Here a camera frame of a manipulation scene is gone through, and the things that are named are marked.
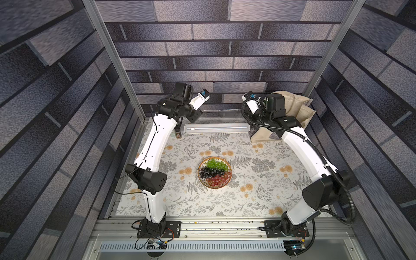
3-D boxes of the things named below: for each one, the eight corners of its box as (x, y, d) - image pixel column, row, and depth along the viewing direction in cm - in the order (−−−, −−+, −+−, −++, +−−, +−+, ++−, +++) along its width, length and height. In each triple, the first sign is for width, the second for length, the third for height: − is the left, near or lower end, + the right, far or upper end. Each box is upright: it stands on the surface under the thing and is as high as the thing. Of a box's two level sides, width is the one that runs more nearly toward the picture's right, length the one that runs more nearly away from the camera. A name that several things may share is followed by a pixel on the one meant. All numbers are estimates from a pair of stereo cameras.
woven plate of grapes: (197, 188, 88) (196, 185, 85) (198, 160, 99) (198, 156, 96) (232, 188, 88) (233, 185, 85) (229, 160, 99) (230, 156, 96)
